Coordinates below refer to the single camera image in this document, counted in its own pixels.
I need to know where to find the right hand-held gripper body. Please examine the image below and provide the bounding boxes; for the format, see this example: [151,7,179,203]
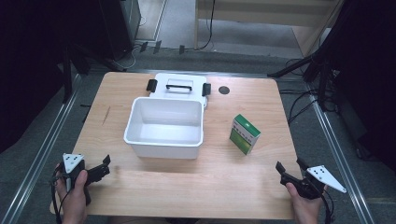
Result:
[292,164,347,201]

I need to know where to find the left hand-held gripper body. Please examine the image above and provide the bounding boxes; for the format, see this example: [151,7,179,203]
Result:
[62,152,92,206]

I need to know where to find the person's right hand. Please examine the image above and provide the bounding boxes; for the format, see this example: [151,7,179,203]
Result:
[285,181,327,224]

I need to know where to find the person's left hand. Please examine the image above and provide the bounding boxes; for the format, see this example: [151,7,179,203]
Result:
[54,162,90,224]

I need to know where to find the green and white carton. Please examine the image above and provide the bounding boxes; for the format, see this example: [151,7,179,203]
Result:
[229,113,262,156]

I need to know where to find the white plastic storage box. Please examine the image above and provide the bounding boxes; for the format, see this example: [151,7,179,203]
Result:
[123,96,205,161]

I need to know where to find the black tripod stand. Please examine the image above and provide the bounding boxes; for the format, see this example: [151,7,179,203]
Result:
[266,46,339,112]

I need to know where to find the black cabinet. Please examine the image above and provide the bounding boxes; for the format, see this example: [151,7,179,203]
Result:
[98,0,142,62]

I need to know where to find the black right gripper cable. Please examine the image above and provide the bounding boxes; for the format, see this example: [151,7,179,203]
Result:
[318,185,336,224]

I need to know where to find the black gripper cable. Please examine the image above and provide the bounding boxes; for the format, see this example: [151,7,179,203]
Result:
[318,185,336,224]
[49,169,73,224]

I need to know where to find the metal floor rail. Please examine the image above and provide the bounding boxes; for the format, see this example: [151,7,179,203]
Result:
[304,81,376,224]
[0,73,84,224]

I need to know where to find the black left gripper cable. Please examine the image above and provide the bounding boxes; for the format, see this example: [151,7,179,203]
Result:
[49,169,73,224]

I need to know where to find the black floor cables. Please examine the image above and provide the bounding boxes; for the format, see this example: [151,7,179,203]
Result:
[278,57,340,127]

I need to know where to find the white lid with black handle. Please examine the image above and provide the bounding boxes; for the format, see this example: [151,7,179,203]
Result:
[146,72,212,108]

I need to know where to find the black hanging cable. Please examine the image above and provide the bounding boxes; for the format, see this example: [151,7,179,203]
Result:
[197,0,217,51]

